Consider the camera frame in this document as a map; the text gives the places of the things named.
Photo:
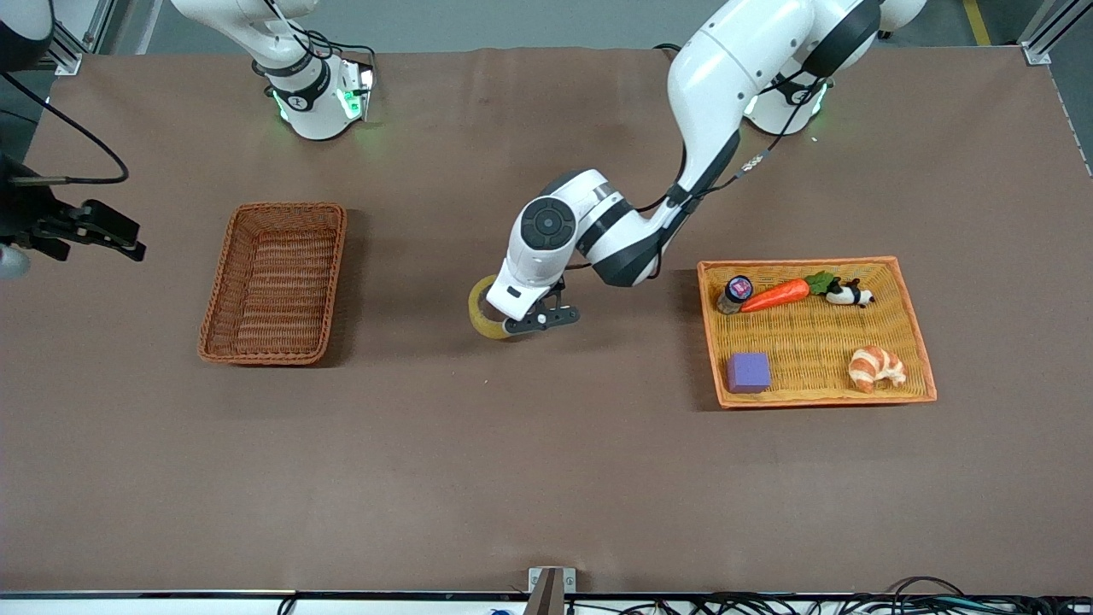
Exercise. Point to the purple foam cube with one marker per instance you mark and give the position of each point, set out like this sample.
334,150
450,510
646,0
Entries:
749,373

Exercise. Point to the orange yellow wicker basket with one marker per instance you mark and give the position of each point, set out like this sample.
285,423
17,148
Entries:
811,342

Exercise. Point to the grey metal bracket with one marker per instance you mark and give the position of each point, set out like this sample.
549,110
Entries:
540,581

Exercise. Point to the brown wicker basket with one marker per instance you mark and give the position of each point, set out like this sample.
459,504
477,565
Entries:
273,282

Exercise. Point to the black table edge rail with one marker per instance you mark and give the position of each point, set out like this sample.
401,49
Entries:
171,594

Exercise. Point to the black white panda figurine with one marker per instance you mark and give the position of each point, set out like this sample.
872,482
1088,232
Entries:
845,295

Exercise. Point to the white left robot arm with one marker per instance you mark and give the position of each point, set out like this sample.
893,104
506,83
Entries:
726,68

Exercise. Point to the small jar pink lid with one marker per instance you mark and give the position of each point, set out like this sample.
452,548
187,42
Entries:
736,290

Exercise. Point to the aluminium frame profile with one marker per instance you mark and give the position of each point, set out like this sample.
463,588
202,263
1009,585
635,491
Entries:
1046,38
67,58

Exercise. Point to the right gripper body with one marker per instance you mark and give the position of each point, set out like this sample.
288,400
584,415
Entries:
27,213

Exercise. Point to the clear yellowish tape roll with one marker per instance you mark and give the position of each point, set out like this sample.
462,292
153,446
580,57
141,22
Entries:
491,330

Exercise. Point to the orange toy carrot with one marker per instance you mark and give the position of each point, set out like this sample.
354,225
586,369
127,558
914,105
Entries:
777,296

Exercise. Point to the brown table cover sheet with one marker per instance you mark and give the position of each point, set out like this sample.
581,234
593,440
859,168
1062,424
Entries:
546,427

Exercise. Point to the toy croissant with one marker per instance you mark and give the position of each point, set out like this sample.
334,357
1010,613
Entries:
873,367

